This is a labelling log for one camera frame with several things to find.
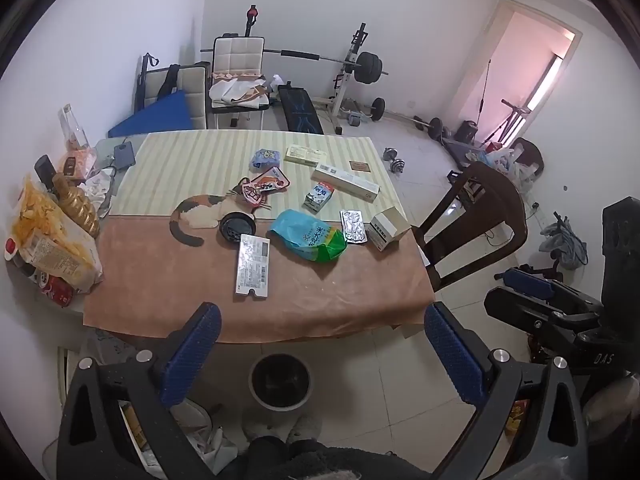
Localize round grey waste bin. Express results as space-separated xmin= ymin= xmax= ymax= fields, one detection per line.
xmin=248 ymin=353 xmax=314 ymax=413

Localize person's dark trouser legs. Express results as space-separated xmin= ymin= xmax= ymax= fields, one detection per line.
xmin=239 ymin=435 xmax=432 ymax=480

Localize small floor barbell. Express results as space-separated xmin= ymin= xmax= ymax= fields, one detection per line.
xmin=370 ymin=99 xmax=446 ymax=140

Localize grey slipper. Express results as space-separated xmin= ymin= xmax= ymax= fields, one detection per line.
xmin=287 ymin=415 xmax=326 ymax=447
xmin=242 ymin=415 xmax=287 ymax=453

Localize blue tissue pack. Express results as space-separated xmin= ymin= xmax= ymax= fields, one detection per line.
xmin=250 ymin=148 xmax=282 ymax=171

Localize grey cloth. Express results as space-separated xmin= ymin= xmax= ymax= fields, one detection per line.
xmin=539 ymin=212 xmax=588 ymax=267

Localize black tripod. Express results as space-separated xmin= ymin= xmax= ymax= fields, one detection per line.
xmin=482 ymin=100 xmax=532 ymax=147

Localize black weight bench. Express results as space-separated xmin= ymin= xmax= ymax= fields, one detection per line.
xmin=277 ymin=84 xmax=326 ymax=136

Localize gold bottle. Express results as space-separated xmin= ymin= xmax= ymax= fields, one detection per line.
xmin=51 ymin=174 xmax=101 ymax=238

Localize blue exercise mat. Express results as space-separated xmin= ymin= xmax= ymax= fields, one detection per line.
xmin=107 ymin=90 xmax=193 ymax=138

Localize white padded chair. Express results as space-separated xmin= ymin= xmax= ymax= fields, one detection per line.
xmin=175 ymin=65 xmax=209 ymax=131
xmin=207 ymin=35 xmax=268 ymax=131

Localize silver blister pack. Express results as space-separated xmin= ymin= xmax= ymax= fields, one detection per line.
xmin=340 ymin=209 xmax=370 ymax=246

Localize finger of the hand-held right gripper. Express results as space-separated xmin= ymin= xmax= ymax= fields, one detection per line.
xmin=494 ymin=266 xmax=571 ymax=303
xmin=483 ymin=286 xmax=558 ymax=343

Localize chrome dumbbell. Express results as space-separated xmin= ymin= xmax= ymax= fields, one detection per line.
xmin=382 ymin=147 xmax=407 ymax=173

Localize red snack packet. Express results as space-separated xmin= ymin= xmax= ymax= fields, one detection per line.
xmin=236 ymin=166 xmax=292 ymax=211

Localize round black lid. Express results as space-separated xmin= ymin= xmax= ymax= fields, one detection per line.
xmin=218 ymin=211 xmax=257 ymax=246

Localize blue white milk carton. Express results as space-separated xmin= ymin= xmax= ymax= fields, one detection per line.
xmin=302 ymin=181 xmax=335 ymax=213

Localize flat cream box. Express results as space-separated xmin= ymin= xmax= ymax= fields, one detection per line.
xmin=284 ymin=144 xmax=328 ymax=167

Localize clear glass bottle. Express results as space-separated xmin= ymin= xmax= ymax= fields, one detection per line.
xmin=59 ymin=104 xmax=96 ymax=171

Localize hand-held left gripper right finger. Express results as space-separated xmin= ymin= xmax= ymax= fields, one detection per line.
xmin=424 ymin=302 xmax=590 ymax=480

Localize yellow chips bag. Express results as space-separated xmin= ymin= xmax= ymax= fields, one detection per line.
xmin=10 ymin=175 xmax=103 ymax=293

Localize cat print table mat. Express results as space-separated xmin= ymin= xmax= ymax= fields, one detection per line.
xmin=82 ymin=131 xmax=436 ymax=345

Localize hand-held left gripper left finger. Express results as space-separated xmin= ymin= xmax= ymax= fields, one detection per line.
xmin=57 ymin=302 xmax=223 ymax=480

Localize dark wooden chair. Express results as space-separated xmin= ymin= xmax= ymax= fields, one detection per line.
xmin=411 ymin=161 xmax=528 ymax=291

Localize white plastic bags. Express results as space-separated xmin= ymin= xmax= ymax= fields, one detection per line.
xmin=479 ymin=144 xmax=531 ymax=182

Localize red drink can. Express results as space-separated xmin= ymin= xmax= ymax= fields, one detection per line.
xmin=37 ymin=270 xmax=76 ymax=307

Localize small white box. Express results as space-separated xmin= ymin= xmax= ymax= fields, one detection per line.
xmin=365 ymin=206 xmax=412 ymax=253

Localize small black device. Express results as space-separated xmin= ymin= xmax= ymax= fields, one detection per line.
xmin=34 ymin=155 xmax=59 ymax=192

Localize blue green rice bag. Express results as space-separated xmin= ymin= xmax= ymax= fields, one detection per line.
xmin=266 ymin=209 xmax=348 ymax=264

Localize long white box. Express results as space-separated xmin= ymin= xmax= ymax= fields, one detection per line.
xmin=311 ymin=162 xmax=381 ymax=203

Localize flat silver white packet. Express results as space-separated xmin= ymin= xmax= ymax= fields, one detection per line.
xmin=234 ymin=233 xmax=271 ymax=301

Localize black metal stand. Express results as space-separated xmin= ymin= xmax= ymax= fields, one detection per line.
xmin=134 ymin=52 xmax=162 ymax=112

